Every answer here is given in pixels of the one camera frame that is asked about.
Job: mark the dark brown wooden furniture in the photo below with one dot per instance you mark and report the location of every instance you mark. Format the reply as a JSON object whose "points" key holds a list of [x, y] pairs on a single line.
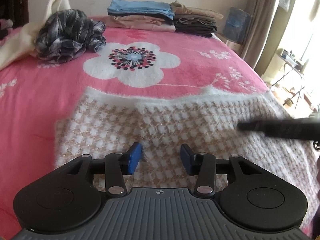
{"points": [[15, 0]]}

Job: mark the dark folded pants stack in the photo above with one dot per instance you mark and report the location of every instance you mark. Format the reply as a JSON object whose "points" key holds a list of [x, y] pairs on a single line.
{"points": [[195, 26]]}

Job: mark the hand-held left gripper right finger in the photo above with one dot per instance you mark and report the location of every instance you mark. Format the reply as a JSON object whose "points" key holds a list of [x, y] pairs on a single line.
{"points": [[188, 160]]}

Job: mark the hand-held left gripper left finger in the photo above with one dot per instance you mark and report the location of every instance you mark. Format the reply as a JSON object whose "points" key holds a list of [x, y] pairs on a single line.
{"points": [[133, 158]]}

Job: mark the dark plaid shirt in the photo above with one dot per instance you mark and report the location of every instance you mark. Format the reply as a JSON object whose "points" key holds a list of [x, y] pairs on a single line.
{"points": [[65, 35]]}

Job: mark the blue folded garment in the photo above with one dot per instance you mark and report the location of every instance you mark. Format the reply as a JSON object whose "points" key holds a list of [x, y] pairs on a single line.
{"points": [[140, 6]]}

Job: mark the folding table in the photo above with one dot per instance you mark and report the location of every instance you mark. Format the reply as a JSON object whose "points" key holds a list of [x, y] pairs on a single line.
{"points": [[292, 61]]}

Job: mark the cream white garment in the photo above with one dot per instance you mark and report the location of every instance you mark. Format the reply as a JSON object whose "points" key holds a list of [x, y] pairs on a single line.
{"points": [[20, 45]]}

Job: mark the beige houndstooth knit cardigan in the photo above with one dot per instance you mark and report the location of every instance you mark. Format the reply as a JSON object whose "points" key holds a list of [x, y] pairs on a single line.
{"points": [[175, 120]]}

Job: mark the white plastic bag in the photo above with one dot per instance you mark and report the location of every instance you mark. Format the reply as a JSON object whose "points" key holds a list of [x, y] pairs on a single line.
{"points": [[285, 1]]}

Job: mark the beige curtain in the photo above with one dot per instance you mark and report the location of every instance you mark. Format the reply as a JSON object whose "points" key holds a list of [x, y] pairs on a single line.
{"points": [[265, 25]]}

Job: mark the pale pink folded garments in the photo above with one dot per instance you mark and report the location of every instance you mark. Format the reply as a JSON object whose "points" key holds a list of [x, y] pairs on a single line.
{"points": [[135, 23]]}

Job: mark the blue water bottle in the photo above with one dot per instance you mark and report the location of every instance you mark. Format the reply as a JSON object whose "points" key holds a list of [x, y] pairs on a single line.
{"points": [[236, 22]]}

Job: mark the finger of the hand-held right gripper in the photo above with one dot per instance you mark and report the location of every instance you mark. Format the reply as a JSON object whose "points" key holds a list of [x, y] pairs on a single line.
{"points": [[275, 127]]}

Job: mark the pink floral blanket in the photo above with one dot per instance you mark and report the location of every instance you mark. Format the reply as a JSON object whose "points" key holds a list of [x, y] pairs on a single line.
{"points": [[50, 92]]}

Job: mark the tan folded garment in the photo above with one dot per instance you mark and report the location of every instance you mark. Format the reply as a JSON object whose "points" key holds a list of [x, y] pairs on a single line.
{"points": [[197, 10]]}

